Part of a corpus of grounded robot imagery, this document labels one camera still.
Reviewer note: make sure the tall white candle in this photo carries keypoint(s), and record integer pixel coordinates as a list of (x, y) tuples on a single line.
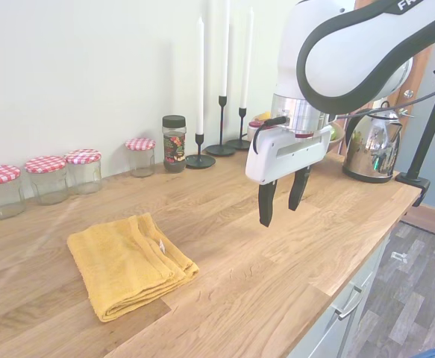
[(224, 48), (246, 59), (200, 74)]

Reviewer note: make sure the yellow towel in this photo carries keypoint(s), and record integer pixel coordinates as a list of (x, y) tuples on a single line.
[(127, 268)]

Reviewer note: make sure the glass jar red checked lid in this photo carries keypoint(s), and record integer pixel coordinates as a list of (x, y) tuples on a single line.
[(141, 158), (84, 173), (0, 194), (47, 182)]

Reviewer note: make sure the small white floor object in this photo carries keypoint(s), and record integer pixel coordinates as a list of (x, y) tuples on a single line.
[(400, 256)]

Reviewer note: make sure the spice jar black lid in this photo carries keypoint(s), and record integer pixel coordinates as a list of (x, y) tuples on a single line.
[(174, 145)]

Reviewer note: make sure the green apple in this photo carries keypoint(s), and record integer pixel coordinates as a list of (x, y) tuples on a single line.
[(334, 131)]

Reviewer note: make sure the yellow lemon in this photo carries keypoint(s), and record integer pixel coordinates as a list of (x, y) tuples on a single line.
[(265, 116)]

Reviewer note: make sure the tall black candle holder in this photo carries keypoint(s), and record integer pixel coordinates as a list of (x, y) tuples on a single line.
[(221, 150)]

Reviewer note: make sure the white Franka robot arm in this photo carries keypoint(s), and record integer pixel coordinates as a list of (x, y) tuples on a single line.
[(351, 56)]

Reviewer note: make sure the stainless steel kettle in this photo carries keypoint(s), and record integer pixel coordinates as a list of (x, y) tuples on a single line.
[(370, 153)]

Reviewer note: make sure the white kitchen cabinet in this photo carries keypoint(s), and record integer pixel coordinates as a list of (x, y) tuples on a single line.
[(329, 335)]

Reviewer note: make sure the wooden fruit bowl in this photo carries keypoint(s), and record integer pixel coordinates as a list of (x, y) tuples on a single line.
[(338, 138)]

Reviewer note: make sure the short black candle holder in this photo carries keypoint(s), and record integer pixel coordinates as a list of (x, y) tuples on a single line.
[(200, 161)]

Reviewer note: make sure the round metal door lock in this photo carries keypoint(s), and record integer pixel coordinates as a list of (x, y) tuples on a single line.
[(409, 93)]

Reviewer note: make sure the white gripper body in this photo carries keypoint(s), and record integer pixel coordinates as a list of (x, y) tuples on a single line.
[(277, 156)]

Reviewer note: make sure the black clamp camera stand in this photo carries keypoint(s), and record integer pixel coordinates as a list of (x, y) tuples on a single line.
[(430, 130)]

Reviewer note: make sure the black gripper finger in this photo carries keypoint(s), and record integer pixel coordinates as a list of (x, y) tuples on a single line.
[(300, 188), (266, 203)]

